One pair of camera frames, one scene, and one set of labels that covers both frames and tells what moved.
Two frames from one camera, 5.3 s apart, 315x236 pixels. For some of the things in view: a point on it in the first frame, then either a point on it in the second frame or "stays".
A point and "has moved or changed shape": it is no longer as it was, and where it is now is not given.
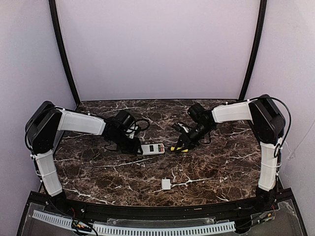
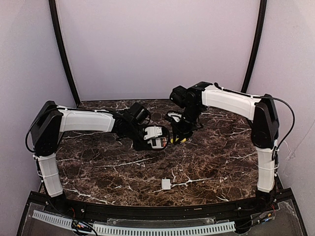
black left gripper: x=133 y=148 → x=141 y=143
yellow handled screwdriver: x=172 y=148 → x=183 y=140
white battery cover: x=166 y=184 stays
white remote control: x=152 y=148 has moved or changed shape
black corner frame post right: x=258 y=42 stays
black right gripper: x=186 y=137 → x=183 y=130
